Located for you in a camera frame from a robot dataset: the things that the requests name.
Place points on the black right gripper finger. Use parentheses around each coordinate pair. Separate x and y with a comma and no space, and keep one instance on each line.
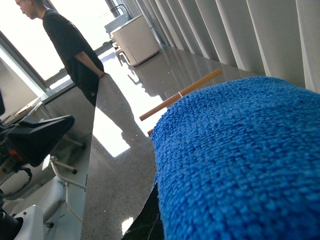
(148,225)

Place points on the person in black shirt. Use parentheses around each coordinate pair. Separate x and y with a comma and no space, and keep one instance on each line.
(79,59)

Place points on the wooden rod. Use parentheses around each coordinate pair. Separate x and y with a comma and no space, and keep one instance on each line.
(182,93)

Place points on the white pleated curtain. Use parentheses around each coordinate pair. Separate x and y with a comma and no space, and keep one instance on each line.
(276,38)

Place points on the blue microfiber cloth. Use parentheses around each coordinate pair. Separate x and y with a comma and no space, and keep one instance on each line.
(240,160)

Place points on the black robot gripper assembly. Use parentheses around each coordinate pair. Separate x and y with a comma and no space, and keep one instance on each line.
(28,142)

